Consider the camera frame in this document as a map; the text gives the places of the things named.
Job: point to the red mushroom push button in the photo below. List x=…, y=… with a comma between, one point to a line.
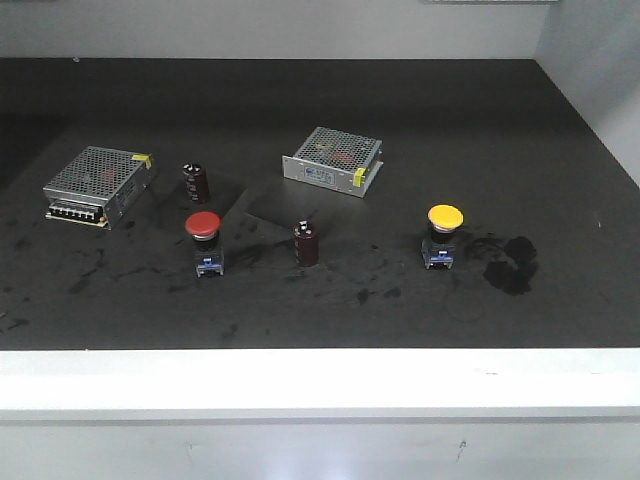
x=204, y=228

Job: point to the yellow mushroom push button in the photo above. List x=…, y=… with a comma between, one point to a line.
x=438, y=247

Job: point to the front dark brown capacitor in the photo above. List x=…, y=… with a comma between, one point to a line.
x=306, y=243

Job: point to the dark brown capacitor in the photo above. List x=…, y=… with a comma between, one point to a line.
x=306, y=243
x=196, y=182

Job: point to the small metal mesh power supply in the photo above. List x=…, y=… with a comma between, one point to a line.
x=335, y=160

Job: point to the rear dark brown capacitor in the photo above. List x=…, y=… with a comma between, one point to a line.
x=196, y=182

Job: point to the large metal mesh power supply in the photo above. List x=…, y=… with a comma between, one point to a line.
x=98, y=186

